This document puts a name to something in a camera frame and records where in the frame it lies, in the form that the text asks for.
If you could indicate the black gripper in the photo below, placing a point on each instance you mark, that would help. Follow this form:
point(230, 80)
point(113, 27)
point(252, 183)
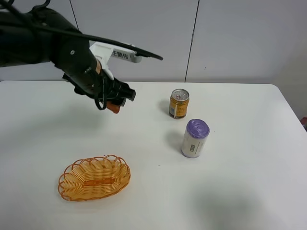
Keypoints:
point(89, 79)

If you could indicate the brown bakery piece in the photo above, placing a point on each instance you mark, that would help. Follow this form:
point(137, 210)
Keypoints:
point(112, 107)

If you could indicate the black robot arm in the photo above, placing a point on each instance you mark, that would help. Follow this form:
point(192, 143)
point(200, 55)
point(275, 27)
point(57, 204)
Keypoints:
point(43, 35)

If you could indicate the yellow drink can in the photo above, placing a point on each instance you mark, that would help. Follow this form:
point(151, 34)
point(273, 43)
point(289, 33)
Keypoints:
point(179, 101)

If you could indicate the white purple-capped roll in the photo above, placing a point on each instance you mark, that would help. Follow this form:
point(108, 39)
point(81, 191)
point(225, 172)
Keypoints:
point(195, 136)

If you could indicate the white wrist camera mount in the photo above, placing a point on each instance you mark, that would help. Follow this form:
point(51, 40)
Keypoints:
point(115, 55)

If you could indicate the orange wire basket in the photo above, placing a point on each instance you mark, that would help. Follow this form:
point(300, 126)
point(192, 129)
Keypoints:
point(94, 178)

